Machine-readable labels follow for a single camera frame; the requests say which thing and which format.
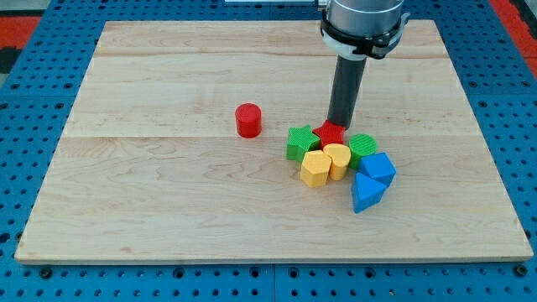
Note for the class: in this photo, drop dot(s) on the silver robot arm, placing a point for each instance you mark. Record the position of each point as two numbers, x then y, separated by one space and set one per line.
363 17

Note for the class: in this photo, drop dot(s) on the yellow hexagon block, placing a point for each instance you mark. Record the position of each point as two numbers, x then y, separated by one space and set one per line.
315 168

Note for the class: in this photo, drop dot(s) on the green star block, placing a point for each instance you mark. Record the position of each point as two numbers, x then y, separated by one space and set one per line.
300 141

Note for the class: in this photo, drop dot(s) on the red cylinder block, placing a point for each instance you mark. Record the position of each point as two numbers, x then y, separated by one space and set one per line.
248 120

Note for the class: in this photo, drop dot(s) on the red star block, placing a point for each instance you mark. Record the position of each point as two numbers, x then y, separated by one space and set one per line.
329 133

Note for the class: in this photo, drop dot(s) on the yellow heart block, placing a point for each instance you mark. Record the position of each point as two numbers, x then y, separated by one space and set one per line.
340 156

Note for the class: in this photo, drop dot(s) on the light wooden board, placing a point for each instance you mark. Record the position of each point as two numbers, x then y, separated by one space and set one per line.
150 168

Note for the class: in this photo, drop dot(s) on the green cylinder block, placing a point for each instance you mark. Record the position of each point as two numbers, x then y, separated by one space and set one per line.
361 145

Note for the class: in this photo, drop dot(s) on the blue triangle block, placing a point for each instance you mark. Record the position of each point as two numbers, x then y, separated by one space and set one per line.
366 192

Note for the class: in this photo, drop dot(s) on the blue cube block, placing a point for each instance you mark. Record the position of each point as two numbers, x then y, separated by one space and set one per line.
378 167

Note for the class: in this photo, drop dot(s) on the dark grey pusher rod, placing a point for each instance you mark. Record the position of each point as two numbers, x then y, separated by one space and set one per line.
344 91

